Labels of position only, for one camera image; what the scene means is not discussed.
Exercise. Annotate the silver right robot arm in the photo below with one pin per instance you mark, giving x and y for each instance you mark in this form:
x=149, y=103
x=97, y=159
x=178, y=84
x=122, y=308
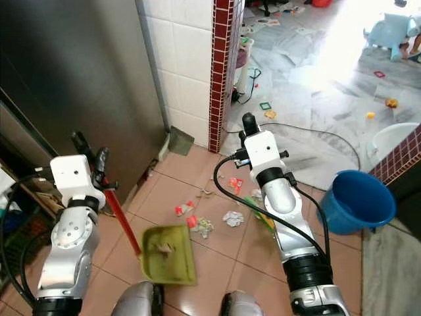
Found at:
x=293, y=224

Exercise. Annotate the grey floor mat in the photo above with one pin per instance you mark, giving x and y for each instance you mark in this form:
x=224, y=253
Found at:
x=395, y=273

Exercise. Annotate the red wrapper scrap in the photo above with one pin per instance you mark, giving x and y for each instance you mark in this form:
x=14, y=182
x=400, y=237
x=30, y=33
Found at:
x=235, y=184

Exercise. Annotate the white bottle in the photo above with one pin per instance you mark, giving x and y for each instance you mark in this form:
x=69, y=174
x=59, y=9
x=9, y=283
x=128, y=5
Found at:
x=242, y=72

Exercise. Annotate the crumpled white paper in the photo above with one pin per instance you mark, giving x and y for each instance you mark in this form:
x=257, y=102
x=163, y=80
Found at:
x=204, y=228
x=233, y=218

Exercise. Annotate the stainless steel fridge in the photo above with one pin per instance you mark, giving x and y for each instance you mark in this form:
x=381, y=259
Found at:
x=79, y=72

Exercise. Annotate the red and white wrapper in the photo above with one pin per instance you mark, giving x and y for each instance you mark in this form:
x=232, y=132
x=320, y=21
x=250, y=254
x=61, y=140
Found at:
x=184, y=209

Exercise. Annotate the dark plastic crate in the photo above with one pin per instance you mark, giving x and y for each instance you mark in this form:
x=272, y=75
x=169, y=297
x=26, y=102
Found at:
x=26, y=240

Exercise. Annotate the small yellow toy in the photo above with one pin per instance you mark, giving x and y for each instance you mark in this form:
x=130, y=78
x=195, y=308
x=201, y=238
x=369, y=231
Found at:
x=370, y=116

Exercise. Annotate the blue plastic bucket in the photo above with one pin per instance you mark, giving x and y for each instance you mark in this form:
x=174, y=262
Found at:
x=358, y=201

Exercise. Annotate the orange toy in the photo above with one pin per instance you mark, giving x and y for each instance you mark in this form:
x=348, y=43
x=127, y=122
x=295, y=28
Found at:
x=392, y=103

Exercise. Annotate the white plastic basin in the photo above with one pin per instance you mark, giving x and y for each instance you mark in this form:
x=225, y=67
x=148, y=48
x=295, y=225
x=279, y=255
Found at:
x=395, y=137

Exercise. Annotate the grey right robot leg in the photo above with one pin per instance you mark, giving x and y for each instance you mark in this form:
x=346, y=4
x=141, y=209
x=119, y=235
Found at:
x=247, y=305

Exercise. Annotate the light blue elephant toy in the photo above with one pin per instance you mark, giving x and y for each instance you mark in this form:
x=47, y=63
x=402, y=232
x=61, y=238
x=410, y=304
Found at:
x=391, y=36

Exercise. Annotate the green square toy frame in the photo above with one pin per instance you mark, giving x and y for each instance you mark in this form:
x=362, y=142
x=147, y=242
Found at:
x=262, y=105

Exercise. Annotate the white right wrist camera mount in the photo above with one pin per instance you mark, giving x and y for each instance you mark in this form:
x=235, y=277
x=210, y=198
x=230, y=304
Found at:
x=264, y=151

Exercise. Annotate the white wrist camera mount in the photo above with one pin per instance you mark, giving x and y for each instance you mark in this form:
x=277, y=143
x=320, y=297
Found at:
x=264, y=151
x=74, y=178

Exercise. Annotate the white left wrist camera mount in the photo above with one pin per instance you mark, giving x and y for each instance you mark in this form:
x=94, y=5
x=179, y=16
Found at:
x=74, y=178

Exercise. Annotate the red square toy frame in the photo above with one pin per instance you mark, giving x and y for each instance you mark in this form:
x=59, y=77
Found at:
x=375, y=74

